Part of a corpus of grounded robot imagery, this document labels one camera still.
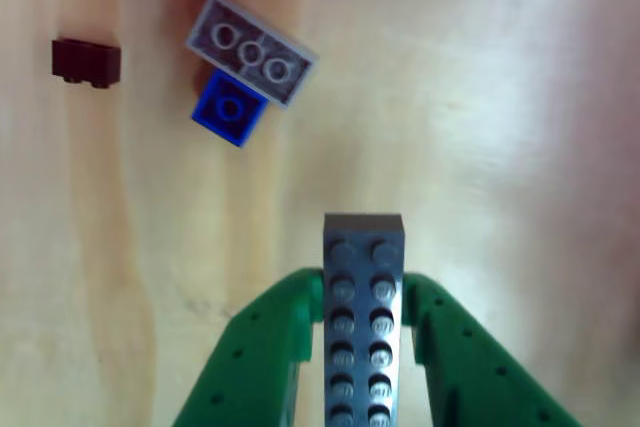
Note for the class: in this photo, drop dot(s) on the dark grey long lego plate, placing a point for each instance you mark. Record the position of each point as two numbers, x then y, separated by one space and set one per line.
362 327

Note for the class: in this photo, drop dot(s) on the blue small lego brick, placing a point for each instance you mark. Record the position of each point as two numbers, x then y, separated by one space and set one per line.
227 109

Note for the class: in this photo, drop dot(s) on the grey two-by-three lego brick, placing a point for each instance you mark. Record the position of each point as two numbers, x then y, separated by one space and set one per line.
250 52

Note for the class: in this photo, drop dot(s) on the black small lego brick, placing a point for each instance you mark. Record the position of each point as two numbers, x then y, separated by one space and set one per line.
87 61

